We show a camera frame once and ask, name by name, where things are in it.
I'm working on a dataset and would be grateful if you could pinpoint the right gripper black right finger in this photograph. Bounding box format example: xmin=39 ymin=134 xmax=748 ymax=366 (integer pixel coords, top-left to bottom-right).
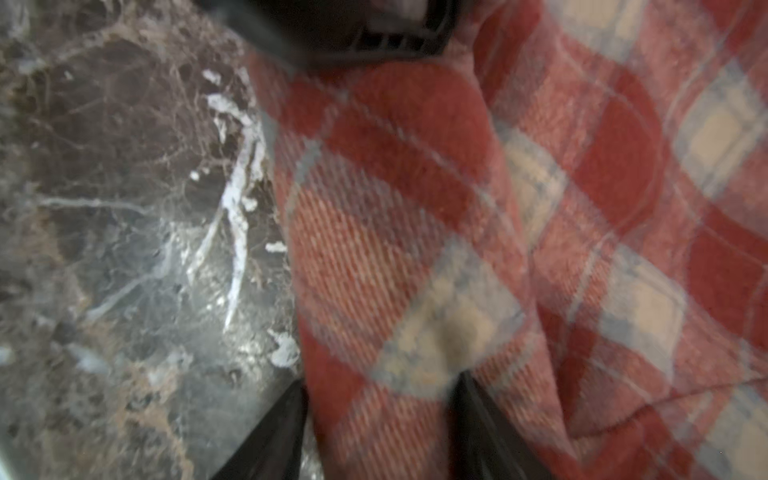
xmin=450 ymin=371 xmax=552 ymax=480

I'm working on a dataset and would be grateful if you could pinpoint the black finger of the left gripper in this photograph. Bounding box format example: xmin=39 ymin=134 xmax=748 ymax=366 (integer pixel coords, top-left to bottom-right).
xmin=194 ymin=0 xmax=463 ymax=70

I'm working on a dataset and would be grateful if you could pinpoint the red plaid skirt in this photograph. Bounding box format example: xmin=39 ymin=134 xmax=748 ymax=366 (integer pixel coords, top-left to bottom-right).
xmin=248 ymin=1 xmax=767 ymax=479

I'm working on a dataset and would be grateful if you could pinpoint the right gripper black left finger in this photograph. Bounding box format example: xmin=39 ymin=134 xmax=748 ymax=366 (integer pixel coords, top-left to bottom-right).
xmin=212 ymin=380 xmax=308 ymax=480

